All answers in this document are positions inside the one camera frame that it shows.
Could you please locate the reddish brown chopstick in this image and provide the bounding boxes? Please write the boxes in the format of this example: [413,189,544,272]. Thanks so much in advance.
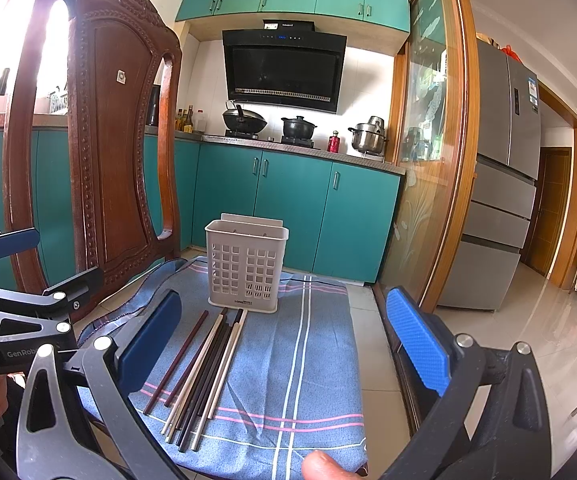
[143,310,208,415]
[164,335,208,408]

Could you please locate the cream white chopstick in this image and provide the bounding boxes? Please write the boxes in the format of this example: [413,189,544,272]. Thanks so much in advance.
[162,310,226,442]

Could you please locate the black chopstick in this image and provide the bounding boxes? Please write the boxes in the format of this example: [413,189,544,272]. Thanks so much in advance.
[176,310,242,452]

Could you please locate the thin white chopstick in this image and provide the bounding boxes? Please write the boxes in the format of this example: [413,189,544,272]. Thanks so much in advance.
[190,318,242,452]

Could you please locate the beige chopstick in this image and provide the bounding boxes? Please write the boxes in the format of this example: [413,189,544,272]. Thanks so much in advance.
[207,309,247,418]

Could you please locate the dark brown chopstick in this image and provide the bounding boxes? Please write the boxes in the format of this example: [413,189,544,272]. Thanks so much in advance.
[166,309,230,450]

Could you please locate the person's right hand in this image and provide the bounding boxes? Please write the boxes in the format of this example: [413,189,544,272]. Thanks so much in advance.
[302,451,361,480]

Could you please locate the silver refrigerator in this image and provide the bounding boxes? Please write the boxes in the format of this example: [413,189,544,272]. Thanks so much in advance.
[438,40,540,311]

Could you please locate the blue striped towel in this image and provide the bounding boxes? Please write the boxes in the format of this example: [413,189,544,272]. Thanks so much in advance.
[80,256,368,479]

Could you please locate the white plastic utensil basket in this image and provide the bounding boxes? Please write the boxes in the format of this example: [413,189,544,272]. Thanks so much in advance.
[205,214,290,313]

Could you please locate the teal lower cabinets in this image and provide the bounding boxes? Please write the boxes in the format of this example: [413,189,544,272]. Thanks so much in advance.
[0,127,403,291]

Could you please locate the oil bottles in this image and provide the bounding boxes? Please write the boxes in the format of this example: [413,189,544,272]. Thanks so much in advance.
[174,104,207,134]

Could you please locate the brown wooden door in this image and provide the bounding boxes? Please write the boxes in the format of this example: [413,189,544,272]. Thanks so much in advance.
[521,148,572,276]

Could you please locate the carved wooden chair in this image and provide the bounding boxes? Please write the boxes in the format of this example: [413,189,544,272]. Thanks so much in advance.
[2,0,182,318]

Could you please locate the black wok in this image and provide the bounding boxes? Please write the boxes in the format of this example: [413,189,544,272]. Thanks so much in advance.
[222,101,267,134]

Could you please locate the stainless steel pot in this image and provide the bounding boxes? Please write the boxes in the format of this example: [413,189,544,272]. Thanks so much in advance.
[348,116,386,155]

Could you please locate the wooden glass sliding door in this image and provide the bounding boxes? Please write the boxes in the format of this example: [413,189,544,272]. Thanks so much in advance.
[379,0,479,312]

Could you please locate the red thermos bottle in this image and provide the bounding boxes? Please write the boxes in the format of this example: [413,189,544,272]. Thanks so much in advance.
[327,130,341,153]

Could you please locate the gas stove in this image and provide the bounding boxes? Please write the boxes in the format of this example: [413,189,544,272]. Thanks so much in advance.
[224,130,315,148]

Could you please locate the black cooking pot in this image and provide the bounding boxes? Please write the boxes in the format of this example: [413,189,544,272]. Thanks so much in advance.
[282,116,317,140]

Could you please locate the black range hood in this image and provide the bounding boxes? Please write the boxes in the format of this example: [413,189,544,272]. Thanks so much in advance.
[222,27,347,113]

